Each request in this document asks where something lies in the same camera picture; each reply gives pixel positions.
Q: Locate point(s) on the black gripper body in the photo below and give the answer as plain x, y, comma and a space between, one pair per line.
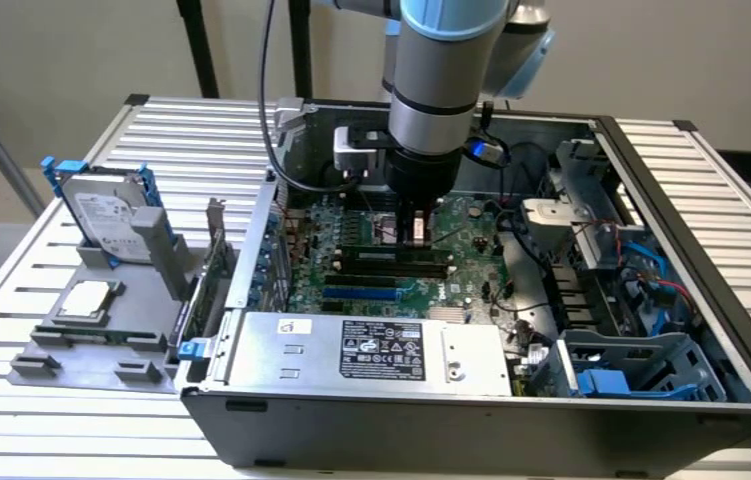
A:
423, 172

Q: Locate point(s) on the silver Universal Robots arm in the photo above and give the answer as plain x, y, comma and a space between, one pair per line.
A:
428, 75

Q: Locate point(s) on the green RAM stick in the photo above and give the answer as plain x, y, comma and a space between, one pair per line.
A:
375, 255

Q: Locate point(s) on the black RAM slot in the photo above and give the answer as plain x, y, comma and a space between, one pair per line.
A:
388, 270

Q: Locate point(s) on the CPU socket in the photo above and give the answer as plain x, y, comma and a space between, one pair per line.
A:
384, 227

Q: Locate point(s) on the black plug with blue light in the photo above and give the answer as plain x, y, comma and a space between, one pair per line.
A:
484, 150

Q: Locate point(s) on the green Dell motherboard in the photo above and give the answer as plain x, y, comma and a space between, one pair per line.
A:
462, 280

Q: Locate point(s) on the black expansion slot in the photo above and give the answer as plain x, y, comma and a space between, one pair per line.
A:
360, 280

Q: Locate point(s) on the blue expansion slot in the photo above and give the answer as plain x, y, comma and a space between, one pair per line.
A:
358, 293

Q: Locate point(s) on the silver chipset heat sink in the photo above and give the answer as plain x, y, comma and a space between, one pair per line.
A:
448, 315

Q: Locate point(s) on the silver power supply unit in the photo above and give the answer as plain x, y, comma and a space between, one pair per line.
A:
322, 350

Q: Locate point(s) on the black stand pole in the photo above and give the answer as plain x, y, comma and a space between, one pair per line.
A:
200, 47
302, 47

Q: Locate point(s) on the green graphics card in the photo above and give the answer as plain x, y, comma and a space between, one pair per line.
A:
209, 290

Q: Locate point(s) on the blue case latch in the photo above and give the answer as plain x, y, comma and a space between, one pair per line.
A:
191, 350

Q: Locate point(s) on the black open PC case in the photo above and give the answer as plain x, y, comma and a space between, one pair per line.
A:
455, 430

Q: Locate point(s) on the blue disk caddy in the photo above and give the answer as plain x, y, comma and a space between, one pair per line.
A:
603, 384

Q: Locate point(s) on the grey metal disk bay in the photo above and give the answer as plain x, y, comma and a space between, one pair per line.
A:
669, 350

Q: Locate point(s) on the hard disk with blue carrier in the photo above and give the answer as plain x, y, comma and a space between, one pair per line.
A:
103, 215

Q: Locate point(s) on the grey parts rack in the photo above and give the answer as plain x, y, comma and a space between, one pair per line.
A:
141, 365

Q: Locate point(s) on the silver CPU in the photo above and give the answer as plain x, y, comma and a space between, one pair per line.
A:
89, 299

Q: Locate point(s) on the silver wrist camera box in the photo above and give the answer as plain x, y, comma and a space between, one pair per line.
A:
355, 147

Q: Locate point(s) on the grey metal drive bracket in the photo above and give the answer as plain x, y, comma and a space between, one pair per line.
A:
588, 200

